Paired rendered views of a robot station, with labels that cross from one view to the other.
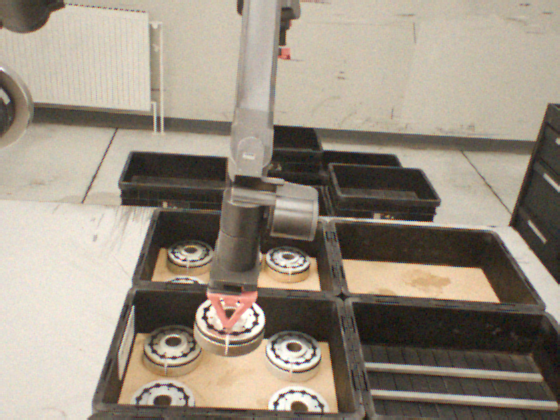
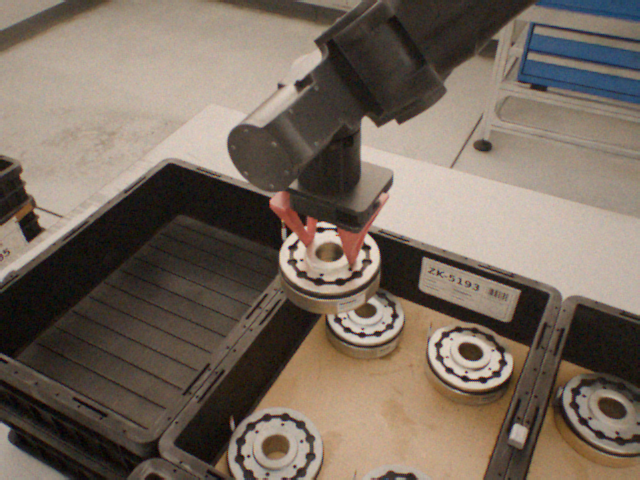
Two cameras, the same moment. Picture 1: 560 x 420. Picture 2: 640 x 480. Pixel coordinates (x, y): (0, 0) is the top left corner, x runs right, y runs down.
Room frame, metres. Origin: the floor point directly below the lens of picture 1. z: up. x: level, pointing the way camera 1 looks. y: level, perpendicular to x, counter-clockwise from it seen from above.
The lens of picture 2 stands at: (0.96, -0.33, 1.47)
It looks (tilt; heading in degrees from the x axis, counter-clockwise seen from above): 42 degrees down; 123
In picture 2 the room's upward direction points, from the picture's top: straight up
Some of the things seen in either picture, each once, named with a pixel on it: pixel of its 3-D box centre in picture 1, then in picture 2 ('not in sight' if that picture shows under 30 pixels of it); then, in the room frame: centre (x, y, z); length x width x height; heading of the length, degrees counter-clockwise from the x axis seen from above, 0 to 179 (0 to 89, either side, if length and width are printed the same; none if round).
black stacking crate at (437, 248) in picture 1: (421, 283); not in sight; (1.12, -0.33, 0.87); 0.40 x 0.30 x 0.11; 95
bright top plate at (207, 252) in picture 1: (190, 252); not in sight; (1.16, 0.19, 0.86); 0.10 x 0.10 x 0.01
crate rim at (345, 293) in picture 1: (425, 264); not in sight; (1.12, -0.33, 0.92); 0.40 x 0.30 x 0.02; 95
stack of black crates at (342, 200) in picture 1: (372, 229); not in sight; (2.22, -0.39, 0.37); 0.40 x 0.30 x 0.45; 96
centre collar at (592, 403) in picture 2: not in sight; (611, 408); (1.02, 0.18, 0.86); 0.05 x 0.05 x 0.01
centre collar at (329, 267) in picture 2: (231, 315); (329, 253); (0.72, 0.05, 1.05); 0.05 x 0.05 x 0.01
